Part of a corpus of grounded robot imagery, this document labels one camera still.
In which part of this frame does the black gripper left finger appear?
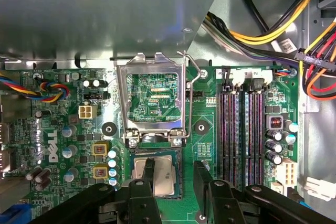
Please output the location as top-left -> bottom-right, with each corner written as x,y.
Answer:
28,157 -> 161,224

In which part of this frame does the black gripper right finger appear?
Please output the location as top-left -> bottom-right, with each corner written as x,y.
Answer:
194,159 -> 336,224

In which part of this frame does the silver CPU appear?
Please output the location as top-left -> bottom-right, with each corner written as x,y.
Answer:
133,155 -> 176,197

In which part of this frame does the thin metal locking lever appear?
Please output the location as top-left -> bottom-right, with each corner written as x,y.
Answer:
167,50 -> 207,140

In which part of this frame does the CPU socket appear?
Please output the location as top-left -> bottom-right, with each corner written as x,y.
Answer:
129,147 -> 184,200

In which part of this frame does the black RAM slot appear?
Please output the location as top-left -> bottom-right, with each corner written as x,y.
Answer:
217,70 -> 230,183
253,70 -> 266,186
241,70 -> 254,187
229,70 -> 242,190

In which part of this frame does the green motherboard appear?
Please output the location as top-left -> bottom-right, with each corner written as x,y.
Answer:
0,65 -> 301,224

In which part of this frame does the white power plug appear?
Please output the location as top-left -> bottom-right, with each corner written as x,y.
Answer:
303,176 -> 333,201

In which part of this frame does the silver socket cover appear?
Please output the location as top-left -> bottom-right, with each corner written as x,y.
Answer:
116,52 -> 187,148

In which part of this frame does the grey power supply unit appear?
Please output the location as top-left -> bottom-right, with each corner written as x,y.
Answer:
0,0 -> 229,63

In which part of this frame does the multicolour fan wire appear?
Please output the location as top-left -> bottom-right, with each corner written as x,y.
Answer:
0,72 -> 71,103

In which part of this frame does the yellow black wire bundle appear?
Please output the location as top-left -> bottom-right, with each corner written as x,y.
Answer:
203,0 -> 320,63

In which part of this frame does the orange red wire bundle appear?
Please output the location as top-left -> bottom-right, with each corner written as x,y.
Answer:
295,18 -> 336,101

